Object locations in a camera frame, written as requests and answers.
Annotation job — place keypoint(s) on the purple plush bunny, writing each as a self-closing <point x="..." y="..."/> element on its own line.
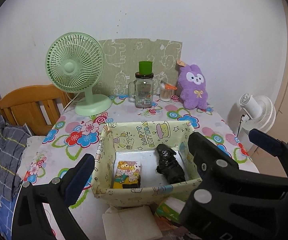
<point x="193" y="86"/>

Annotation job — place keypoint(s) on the green desk fan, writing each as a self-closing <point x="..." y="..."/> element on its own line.
<point x="74" y="63"/>

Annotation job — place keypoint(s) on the grey plaid pillow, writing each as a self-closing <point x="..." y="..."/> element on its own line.
<point x="13" y="141"/>

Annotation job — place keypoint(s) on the floral tablecloth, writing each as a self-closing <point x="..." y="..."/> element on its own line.
<point x="73" y="136"/>

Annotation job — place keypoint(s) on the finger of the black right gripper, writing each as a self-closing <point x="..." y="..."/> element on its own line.
<point x="274" y="147"/>

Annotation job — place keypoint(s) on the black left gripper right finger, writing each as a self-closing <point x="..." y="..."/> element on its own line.
<point x="231" y="203"/>

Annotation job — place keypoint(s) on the white towel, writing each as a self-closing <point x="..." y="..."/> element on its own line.
<point x="133" y="223"/>

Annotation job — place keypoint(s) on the green tissue pack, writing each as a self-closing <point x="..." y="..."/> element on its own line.
<point x="170" y="209"/>

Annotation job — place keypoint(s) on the black plastic bag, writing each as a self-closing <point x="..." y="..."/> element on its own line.
<point x="168" y="165"/>

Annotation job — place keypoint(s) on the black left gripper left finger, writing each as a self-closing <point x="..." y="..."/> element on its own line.
<point x="30" y="220"/>

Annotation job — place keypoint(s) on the cartoon tissue pack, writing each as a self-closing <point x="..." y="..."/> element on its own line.
<point x="128" y="175"/>

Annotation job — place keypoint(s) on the cotton swab container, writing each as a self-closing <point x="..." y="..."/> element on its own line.
<point x="166" y="91"/>

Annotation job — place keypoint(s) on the white floor fan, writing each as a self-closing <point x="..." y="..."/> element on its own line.
<point x="260" y="113"/>

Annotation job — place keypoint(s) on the cartoon fabric storage basket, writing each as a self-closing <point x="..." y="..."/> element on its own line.
<point x="137" y="141"/>

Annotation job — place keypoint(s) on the glass mason jar mug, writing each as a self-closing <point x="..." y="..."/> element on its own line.
<point x="141" y="90"/>

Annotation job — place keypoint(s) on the green plastic cup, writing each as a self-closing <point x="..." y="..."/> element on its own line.
<point x="145" y="67"/>

